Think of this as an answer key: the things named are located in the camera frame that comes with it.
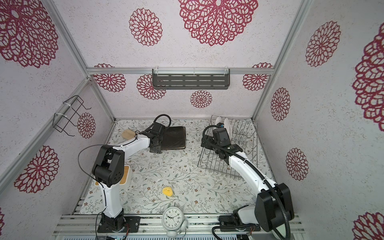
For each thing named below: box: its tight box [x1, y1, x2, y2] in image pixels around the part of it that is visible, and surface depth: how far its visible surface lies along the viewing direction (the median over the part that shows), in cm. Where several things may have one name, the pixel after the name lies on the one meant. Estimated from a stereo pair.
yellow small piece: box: [162, 186, 173, 197], surface depth 84 cm
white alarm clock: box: [161, 206, 189, 238], surface depth 72 cm
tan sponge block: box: [122, 129, 136, 140], surface depth 108 cm
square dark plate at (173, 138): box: [160, 126, 186, 150], surface depth 108 cm
